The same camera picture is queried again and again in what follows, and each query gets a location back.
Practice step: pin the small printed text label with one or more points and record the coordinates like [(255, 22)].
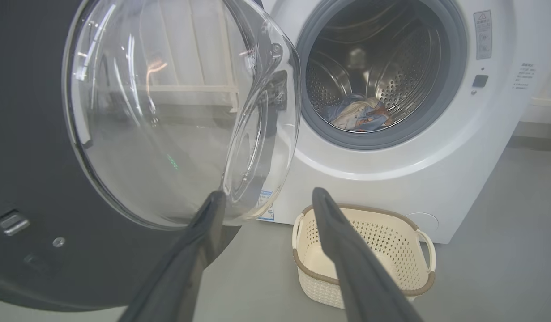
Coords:
[(523, 76)]

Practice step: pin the white front-loading washing machine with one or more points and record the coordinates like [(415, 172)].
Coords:
[(436, 170)]

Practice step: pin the blue garment with orange print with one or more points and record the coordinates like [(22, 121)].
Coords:
[(378, 118)]

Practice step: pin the blue energy label sticker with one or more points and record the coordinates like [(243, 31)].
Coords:
[(266, 210)]

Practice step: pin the black round glass machine door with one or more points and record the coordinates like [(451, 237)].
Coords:
[(33, 134)]

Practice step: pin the cream perforated laundry basket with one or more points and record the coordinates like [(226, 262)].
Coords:
[(382, 241)]

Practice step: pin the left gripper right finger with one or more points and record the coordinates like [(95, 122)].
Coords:
[(356, 277)]

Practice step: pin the black door latch socket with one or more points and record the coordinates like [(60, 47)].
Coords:
[(480, 81)]

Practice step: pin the grey warning label sticker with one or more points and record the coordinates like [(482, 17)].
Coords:
[(483, 36)]

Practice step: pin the round white filter cover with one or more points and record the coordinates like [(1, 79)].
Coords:
[(425, 221)]

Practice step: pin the cream blue orange-trimmed garment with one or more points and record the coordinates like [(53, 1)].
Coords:
[(351, 114)]

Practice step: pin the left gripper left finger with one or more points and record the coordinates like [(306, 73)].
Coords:
[(185, 268)]

